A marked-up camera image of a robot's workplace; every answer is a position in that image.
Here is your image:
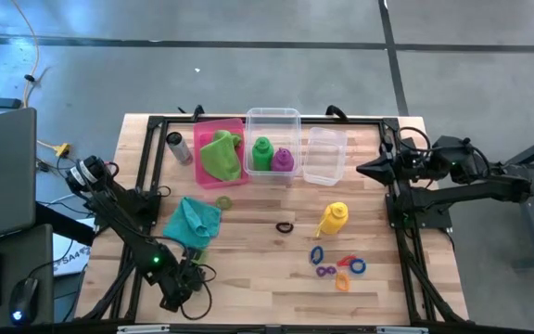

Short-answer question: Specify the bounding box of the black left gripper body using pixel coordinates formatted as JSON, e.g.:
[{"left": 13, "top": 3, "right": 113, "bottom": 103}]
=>
[{"left": 158, "top": 262, "right": 208, "bottom": 313}]

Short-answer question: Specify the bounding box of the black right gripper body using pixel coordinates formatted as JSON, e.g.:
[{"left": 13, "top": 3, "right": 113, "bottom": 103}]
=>
[{"left": 388, "top": 146, "right": 438, "bottom": 186}]

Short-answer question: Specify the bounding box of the teal microfibre cloth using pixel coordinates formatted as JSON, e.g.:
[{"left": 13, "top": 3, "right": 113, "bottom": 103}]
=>
[{"left": 162, "top": 196, "right": 223, "bottom": 251}]

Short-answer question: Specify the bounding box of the yellow sports bottle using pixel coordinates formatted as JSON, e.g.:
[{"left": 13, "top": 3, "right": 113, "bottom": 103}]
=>
[{"left": 314, "top": 201, "right": 350, "bottom": 238}]

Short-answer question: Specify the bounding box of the purple sports bottle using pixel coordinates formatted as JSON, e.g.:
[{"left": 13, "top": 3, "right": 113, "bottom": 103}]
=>
[{"left": 271, "top": 147, "right": 296, "bottom": 173}]

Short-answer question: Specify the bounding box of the orange coil keyring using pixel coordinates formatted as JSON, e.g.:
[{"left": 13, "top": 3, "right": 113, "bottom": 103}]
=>
[{"left": 334, "top": 272, "right": 351, "bottom": 293}]

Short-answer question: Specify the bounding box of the green sports bottle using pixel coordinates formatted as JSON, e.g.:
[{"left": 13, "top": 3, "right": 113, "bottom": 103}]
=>
[{"left": 251, "top": 135, "right": 275, "bottom": 172}]

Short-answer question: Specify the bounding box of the green microfibre cloth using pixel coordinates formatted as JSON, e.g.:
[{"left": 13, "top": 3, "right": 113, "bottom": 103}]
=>
[{"left": 199, "top": 129, "right": 244, "bottom": 183}]

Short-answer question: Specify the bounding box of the small clear plastic bin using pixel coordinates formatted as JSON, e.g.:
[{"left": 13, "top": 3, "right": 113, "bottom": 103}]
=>
[{"left": 301, "top": 126, "right": 349, "bottom": 187}]

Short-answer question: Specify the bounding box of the white printed paper sheet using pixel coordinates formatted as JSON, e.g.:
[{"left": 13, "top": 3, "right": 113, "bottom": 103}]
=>
[{"left": 52, "top": 217, "right": 95, "bottom": 278}]

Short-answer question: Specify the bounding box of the large clear plastic bin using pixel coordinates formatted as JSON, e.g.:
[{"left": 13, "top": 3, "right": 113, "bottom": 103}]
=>
[{"left": 244, "top": 107, "right": 303, "bottom": 178}]

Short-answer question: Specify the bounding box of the grey metal can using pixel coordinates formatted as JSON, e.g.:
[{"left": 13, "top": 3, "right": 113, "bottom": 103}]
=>
[{"left": 165, "top": 131, "right": 194, "bottom": 167}]

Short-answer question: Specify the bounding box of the workbench with black legs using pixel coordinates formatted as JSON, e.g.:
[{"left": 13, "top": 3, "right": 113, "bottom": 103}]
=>
[{"left": 482, "top": 123, "right": 534, "bottom": 271}]

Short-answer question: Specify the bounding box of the pink plastic bin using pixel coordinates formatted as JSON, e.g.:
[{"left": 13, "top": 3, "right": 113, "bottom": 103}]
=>
[{"left": 193, "top": 117, "right": 250, "bottom": 190}]

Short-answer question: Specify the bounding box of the black computer mouse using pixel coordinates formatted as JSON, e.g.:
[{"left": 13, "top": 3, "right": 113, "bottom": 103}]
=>
[{"left": 8, "top": 276, "right": 40, "bottom": 327}]

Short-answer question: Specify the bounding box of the dark grey desk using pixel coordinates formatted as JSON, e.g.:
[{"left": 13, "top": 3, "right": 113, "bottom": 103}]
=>
[{"left": 0, "top": 224, "right": 56, "bottom": 331}]

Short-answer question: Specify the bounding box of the grey monitor back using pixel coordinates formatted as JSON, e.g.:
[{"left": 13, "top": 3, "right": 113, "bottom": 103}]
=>
[{"left": 0, "top": 107, "right": 38, "bottom": 245}]

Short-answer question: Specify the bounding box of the black aluminium rig frame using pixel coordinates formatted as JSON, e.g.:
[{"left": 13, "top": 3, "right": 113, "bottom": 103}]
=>
[{"left": 74, "top": 113, "right": 470, "bottom": 326}]

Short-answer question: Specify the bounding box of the silver aluminium bracket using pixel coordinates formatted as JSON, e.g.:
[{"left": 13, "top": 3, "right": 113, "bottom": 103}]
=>
[
  {"left": 375, "top": 326, "right": 429, "bottom": 334},
  {"left": 116, "top": 324, "right": 172, "bottom": 334}
]

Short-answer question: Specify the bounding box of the yellow floor cable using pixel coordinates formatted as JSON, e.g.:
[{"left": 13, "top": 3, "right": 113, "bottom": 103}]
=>
[{"left": 10, "top": 0, "right": 41, "bottom": 109}]

